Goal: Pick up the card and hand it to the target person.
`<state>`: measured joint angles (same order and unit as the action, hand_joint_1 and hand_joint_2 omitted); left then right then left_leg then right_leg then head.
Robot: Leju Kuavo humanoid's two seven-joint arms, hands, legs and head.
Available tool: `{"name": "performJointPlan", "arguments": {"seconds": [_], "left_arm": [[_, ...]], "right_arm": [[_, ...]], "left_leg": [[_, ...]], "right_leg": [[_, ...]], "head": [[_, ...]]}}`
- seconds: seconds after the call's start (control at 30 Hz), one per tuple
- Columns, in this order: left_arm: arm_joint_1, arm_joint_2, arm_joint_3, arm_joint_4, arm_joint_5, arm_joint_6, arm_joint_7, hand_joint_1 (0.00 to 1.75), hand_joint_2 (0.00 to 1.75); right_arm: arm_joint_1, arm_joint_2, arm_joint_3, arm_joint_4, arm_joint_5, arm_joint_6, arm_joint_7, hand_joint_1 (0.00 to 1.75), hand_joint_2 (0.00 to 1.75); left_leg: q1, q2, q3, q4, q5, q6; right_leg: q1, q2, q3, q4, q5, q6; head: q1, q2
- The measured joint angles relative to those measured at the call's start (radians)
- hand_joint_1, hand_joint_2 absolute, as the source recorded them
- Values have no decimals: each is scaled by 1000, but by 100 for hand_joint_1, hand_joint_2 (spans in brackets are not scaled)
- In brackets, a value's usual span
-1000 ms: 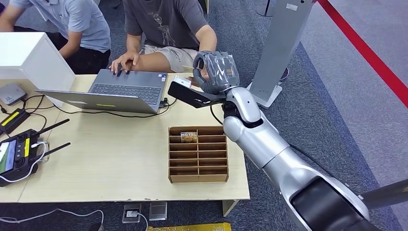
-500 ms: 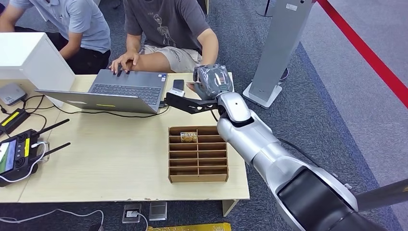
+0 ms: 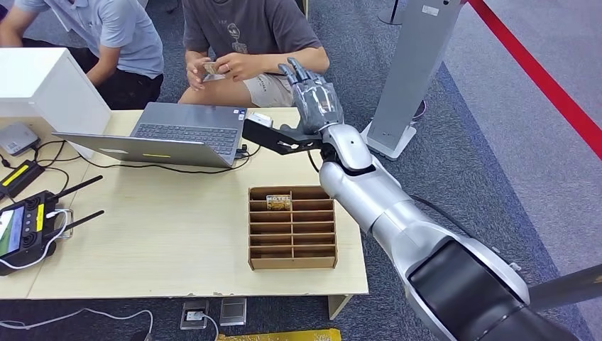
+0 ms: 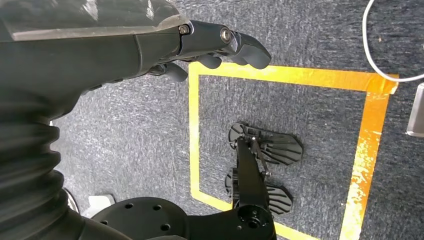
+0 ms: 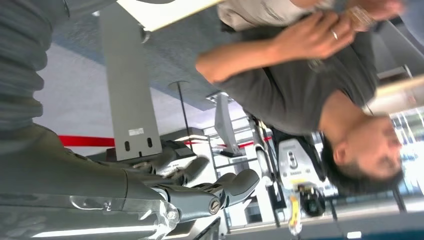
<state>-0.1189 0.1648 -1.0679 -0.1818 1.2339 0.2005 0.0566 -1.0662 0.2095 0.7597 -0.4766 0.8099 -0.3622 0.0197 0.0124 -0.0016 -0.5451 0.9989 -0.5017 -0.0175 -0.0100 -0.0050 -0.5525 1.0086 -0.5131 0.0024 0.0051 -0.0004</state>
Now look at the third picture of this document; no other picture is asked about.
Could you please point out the floor socket with plug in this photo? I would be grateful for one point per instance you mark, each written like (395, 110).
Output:
(193, 315)

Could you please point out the person's right hand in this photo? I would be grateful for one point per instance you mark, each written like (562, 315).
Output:
(195, 75)

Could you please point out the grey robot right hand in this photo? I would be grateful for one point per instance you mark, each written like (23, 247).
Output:
(317, 106)

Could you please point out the yellow flat strip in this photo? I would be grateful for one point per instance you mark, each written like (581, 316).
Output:
(282, 336)

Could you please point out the grey floor socket plate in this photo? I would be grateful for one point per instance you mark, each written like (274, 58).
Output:
(233, 311)

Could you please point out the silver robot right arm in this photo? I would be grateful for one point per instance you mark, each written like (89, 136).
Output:
(376, 197)

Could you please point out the person's left hand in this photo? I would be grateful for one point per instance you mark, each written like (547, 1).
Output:
(240, 66)

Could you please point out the grey laptop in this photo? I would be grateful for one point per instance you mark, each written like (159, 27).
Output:
(188, 136)

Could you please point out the person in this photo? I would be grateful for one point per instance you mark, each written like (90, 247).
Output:
(113, 33)
(249, 28)

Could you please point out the black remote controller with antennas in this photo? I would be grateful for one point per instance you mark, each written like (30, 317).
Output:
(26, 230)

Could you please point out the grey router box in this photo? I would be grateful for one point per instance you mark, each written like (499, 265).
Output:
(16, 139)

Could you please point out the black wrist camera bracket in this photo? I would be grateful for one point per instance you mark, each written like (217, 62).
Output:
(273, 139)

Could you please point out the wooden table leg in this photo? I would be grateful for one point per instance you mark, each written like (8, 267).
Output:
(339, 306)

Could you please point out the person's left forearm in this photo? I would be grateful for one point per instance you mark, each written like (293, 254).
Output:
(291, 59)

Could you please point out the wooden slotted card organizer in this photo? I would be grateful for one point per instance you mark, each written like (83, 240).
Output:
(291, 263)

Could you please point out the black round pole base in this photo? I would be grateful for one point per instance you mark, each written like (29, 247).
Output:
(390, 18)

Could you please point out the white cabinet box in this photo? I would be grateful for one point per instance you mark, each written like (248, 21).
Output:
(42, 89)

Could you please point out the pale key card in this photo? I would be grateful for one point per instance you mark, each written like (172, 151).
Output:
(210, 67)

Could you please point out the red barrier belt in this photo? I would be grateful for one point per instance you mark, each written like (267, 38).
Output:
(541, 80)

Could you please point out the silver standing kiosk pillar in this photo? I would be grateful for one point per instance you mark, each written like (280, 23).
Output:
(414, 70)

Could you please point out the yellow hotel card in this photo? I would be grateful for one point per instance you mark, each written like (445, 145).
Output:
(278, 202)

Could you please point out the person's right forearm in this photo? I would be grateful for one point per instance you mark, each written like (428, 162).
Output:
(195, 54)

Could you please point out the black device with yellow label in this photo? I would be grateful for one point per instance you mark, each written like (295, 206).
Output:
(19, 177)

